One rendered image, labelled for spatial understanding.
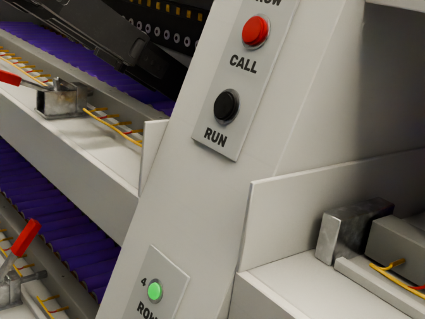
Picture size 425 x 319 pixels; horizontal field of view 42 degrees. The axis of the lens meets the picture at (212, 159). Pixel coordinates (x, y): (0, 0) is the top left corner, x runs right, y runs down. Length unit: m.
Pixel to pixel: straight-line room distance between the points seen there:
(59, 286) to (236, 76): 0.31
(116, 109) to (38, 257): 0.19
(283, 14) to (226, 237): 0.12
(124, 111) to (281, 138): 0.22
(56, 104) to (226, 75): 0.22
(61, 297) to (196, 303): 0.26
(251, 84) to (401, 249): 0.12
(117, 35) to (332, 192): 0.19
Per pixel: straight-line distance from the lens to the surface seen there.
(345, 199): 0.33
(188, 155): 0.32
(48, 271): 0.57
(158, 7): 0.67
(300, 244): 0.31
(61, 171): 0.46
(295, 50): 0.29
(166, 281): 0.32
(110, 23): 0.39
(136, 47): 0.41
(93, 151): 0.43
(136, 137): 0.45
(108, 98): 0.49
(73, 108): 0.51
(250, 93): 0.30
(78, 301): 0.53
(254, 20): 0.31
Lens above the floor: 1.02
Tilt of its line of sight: 8 degrees down
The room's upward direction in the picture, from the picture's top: 21 degrees clockwise
